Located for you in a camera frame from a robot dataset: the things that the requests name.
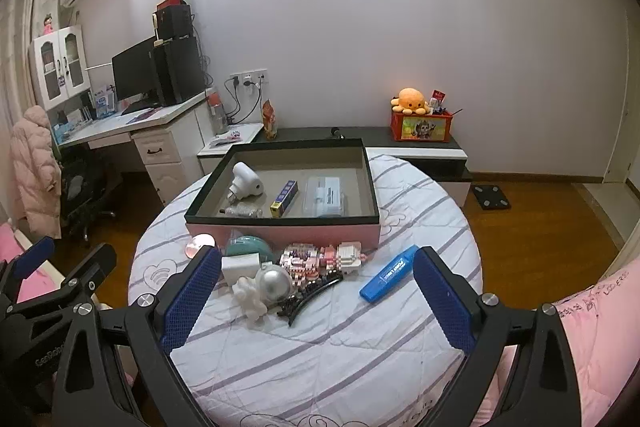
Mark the clear bottle orange lid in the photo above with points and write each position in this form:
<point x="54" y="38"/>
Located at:
<point x="217" y="109"/>

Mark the orange octopus plush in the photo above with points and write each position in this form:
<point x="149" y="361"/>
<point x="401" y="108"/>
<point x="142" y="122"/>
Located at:
<point x="411" y="101"/>

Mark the pink doll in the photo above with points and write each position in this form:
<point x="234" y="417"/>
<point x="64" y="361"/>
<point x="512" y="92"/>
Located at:
<point x="48" y="24"/>

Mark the black curved hair clip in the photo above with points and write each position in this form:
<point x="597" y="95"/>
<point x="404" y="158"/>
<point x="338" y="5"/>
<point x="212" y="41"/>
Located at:
<point x="322" y="288"/>

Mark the white glass-door cabinet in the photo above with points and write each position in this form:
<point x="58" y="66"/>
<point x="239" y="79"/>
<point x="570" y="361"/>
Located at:
<point x="57" y="67"/>

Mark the white astronaut figurine silver visor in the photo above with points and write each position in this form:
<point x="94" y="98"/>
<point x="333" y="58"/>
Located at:
<point x="270" y="287"/>

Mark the black bathroom scale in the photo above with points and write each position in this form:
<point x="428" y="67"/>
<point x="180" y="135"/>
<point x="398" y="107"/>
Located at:
<point x="492" y="197"/>

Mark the blue and yellow small carton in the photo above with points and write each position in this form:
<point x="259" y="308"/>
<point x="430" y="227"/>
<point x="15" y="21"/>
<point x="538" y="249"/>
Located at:
<point x="284" y="199"/>

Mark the blue box on desk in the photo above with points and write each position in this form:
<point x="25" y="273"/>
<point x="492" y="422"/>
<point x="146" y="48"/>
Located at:
<point x="103" y="102"/>

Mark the papers on side table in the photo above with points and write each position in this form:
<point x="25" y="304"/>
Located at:
<point x="227" y="138"/>

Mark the rose gold round tin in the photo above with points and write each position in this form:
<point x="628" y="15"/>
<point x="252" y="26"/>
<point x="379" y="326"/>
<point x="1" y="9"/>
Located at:
<point x="197" y="247"/>

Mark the small pink block figure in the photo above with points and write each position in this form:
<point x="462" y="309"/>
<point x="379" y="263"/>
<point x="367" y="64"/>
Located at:
<point x="328" y="254"/>

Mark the cream curtain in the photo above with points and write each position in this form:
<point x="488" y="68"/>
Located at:
<point x="15" y="57"/>

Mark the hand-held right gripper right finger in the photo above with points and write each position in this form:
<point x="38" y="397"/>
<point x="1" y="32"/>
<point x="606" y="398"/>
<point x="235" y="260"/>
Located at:
<point x="442" y="302"/>

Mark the white desk with drawers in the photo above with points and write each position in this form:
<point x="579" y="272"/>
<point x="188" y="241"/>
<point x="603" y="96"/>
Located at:
<point x="150" y="122"/>

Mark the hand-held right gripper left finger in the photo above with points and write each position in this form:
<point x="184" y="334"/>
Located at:
<point x="192" y="299"/>

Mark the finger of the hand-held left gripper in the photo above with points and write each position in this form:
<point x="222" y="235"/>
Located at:
<point x="35" y="257"/>
<point x="95" y="264"/>

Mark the clear plastic case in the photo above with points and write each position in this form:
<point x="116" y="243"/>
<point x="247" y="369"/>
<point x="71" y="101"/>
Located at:
<point x="325" y="197"/>

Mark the pink puffer jacket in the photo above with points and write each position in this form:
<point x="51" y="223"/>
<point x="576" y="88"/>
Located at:
<point x="35" y="172"/>

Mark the small black gadget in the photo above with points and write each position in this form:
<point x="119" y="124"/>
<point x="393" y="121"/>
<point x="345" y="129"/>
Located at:
<point x="337" y="133"/>

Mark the red printed storage box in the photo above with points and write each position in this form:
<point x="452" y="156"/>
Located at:
<point x="422" y="127"/>

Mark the orange snack bag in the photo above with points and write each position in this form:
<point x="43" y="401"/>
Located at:
<point x="270" y="119"/>

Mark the black computer tower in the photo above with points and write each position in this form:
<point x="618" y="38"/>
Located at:
<point x="177" y="69"/>

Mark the black computer monitor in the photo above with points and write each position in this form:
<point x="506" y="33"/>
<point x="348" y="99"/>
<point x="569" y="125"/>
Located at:
<point x="132" y="72"/>

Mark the black office chair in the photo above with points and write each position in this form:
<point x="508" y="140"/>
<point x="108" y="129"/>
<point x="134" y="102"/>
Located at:
<point x="85" y="187"/>

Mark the pink cloth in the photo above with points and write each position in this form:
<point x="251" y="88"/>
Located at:
<point x="10" y="247"/>

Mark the pink brick block house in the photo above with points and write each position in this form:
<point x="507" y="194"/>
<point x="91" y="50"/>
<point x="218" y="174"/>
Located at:
<point x="300" y="264"/>

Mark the pink quilt with writing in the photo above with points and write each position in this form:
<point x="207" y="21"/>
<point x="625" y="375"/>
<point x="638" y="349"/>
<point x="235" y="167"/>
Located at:
<point x="590" y="332"/>

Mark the white side table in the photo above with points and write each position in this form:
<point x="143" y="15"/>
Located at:
<point x="230" y="152"/>

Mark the teal round container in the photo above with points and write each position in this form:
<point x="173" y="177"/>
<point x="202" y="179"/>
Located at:
<point x="247" y="247"/>

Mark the white charger plug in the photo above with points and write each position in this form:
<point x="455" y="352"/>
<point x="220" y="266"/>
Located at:
<point x="240" y="268"/>

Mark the black and white low cabinet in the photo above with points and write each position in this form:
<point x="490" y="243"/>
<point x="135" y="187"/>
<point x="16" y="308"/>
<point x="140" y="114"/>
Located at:
<point x="425" y="152"/>

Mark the pink box with dark rim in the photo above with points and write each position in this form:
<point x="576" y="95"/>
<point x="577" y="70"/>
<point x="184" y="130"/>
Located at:
<point x="300" y="234"/>

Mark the black box on tower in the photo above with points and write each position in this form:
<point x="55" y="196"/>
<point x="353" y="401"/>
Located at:
<point x="172" y="22"/>

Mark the small items in storage box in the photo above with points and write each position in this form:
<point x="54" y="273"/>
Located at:
<point x="440" y="102"/>

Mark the silver glitter trinket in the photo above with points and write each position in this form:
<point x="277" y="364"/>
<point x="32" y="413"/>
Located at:
<point x="244" y="209"/>

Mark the white door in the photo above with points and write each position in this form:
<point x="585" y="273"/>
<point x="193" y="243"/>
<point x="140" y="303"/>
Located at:
<point x="625" y="132"/>

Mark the black beaded hair clip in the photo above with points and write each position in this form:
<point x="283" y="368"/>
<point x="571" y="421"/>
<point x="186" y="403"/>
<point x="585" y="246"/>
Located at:
<point x="285" y="307"/>

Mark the white wall outlet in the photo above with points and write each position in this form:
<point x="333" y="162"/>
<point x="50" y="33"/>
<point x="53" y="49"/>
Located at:
<point x="250" y="79"/>

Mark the white and pink block figure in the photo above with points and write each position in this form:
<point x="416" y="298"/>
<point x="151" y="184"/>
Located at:
<point x="350" y="257"/>

